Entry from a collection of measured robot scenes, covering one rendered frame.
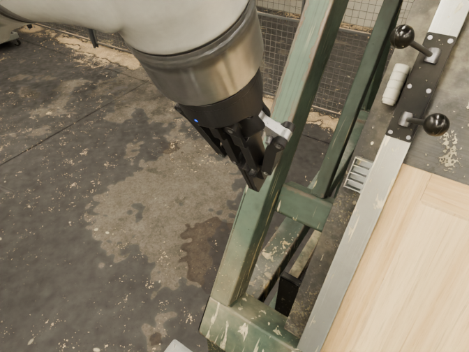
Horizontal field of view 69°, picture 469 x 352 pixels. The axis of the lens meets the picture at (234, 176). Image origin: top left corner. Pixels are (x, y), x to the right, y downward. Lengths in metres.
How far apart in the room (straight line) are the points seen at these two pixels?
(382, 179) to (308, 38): 0.33
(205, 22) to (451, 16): 0.63
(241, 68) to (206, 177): 2.37
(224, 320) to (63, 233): 1.69
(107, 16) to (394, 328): 0.80
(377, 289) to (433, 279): 0.11
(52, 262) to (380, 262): 1.94
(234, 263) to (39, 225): 1.89
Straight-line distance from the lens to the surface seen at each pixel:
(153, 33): 0.20
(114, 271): 2.18
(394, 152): 0.75
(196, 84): 0.23
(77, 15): 0.21
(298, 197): 0.87
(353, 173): 0.77
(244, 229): 0.85
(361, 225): 0.78
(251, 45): 0.24
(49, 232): 2.53
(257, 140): 0.37
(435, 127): 0.63
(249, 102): 0.28
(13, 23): 0.25
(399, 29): 0.66
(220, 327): 0.98
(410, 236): 0.80
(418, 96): 0.75
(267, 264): 1.15
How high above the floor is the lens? 1.75
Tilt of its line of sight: 42 degrees down
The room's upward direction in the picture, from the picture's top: straight up
